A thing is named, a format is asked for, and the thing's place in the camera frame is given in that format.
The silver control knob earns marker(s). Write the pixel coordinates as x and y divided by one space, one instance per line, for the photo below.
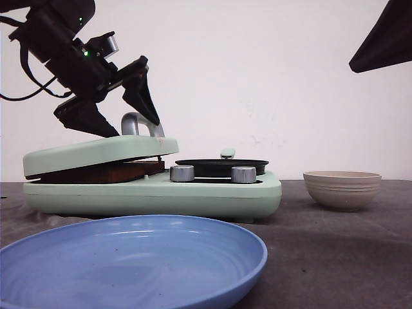
181 173
243 174

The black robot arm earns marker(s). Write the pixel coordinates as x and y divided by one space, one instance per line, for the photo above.
49 33

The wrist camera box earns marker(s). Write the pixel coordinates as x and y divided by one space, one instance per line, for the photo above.
102 46

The black round frying pan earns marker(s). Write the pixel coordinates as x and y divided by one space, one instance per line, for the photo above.
221 167

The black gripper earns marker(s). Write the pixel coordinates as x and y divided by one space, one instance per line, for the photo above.
89 78

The right silver control knob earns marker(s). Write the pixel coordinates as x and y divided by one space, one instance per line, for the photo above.
243 174

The left silver control knob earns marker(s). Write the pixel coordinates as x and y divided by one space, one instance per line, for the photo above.
181 173

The mint green sandwich maker lid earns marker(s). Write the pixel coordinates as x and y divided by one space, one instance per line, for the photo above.
140 139

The mint green breakfast maker base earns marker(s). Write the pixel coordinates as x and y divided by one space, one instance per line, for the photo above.
156 194

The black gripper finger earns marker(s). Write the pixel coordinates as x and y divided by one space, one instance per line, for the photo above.
389 42

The white bread slice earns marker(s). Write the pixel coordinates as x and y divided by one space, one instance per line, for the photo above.
104 173

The beige ribbed ceramic bowl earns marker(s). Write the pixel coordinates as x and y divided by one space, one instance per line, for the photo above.
342 190

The blue ceramic plate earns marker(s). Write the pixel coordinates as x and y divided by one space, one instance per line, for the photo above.
155 261

